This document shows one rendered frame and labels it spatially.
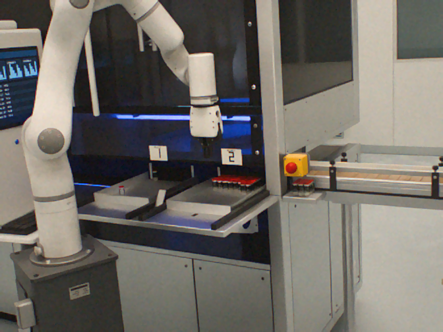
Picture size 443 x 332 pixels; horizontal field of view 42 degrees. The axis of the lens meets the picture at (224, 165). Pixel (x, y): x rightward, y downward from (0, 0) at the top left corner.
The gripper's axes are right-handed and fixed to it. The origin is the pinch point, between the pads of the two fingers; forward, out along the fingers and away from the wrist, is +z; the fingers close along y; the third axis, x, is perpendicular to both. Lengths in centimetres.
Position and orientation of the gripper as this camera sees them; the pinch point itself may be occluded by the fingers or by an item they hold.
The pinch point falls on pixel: (207, 151)
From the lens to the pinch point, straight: 188.1
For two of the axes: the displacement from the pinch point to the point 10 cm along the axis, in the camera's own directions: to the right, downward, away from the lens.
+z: 0.7, 9.7, 2.3
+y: -8.7, -0.5, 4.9
